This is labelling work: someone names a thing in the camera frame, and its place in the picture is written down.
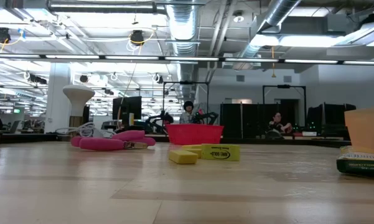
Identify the yellow rectangular eraser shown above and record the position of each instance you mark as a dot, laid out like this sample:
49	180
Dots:
183	157
195	152

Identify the black gantry frame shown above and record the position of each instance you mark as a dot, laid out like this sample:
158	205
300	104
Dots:
186	82
283	86

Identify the black partition panel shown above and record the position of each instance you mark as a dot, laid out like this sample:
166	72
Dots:
333	118
252	121

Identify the black background robot arm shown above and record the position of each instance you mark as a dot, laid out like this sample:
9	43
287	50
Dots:
210	116
166	118

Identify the silver ventilation duct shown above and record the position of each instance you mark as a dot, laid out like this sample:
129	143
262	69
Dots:
280	12
183	25

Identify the black aluminium table frame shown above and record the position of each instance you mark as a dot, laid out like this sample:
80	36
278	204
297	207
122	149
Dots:
25	138

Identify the grey ceiling pipe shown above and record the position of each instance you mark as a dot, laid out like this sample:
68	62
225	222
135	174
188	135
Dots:
105	7

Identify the long ceiling light strip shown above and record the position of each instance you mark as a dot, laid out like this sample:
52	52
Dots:
130	57

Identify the black computer monitor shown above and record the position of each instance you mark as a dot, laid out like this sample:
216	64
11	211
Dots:
127	109

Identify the yellow box with black print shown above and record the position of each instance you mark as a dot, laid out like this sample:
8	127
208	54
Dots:
221	152

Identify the person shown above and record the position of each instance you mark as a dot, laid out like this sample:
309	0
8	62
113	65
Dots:
277	119
188	107

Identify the red plastic mesh basket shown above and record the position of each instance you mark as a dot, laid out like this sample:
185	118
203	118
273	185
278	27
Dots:
194	134

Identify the white mushroom lamp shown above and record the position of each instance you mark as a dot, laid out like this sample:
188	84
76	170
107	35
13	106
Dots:
78	96

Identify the yellow green crayon box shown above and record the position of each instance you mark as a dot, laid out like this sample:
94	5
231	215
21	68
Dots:
361	165

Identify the orange plastic tray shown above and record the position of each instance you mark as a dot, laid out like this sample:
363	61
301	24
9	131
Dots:
365	130

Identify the black ceiling device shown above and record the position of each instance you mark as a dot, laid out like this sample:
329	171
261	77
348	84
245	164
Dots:
2	35
137	37

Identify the bright ceiling light panel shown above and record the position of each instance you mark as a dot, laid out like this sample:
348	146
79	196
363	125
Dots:
298	40

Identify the white building column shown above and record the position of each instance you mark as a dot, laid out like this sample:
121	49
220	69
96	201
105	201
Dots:
57	102

